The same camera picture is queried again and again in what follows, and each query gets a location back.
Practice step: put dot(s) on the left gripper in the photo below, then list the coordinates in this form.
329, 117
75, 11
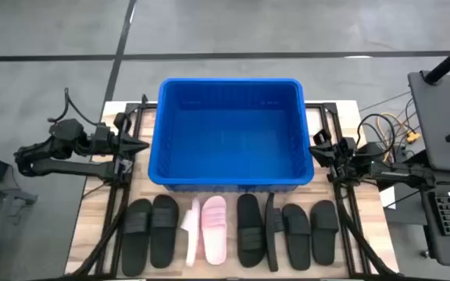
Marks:
109, 141

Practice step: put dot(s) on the grey flat tray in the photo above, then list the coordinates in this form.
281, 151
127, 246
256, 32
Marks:
440, 117

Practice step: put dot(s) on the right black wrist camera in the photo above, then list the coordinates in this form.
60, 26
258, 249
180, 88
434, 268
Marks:
322, 137

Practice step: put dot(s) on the black pole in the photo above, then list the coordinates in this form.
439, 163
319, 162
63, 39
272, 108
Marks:
449, 60

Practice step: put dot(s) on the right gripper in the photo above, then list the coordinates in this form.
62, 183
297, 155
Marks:
350, 162

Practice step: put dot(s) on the blue plastic bin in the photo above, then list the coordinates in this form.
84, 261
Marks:
229, 148

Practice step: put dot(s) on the black aluminium base frame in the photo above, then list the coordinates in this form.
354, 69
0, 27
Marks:
143, 105
318, 105

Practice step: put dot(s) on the grey desk shelf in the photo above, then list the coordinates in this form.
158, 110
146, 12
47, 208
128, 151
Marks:
447, 250

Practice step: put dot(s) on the pink rubber slide sandal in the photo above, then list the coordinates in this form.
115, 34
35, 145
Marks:
191, 234
214, 234

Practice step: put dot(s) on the white paper sheet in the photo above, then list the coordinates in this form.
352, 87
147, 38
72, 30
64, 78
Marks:
387, 197

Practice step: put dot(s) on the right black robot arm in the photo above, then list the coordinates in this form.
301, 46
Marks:
401, 171

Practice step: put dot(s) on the black rubber slide sandal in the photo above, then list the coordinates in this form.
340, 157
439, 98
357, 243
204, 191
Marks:
323, 234
297, 238
250, 234
164, 234
271, 238
136, 242

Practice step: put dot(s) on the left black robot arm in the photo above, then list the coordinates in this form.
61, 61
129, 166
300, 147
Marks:
65, 168

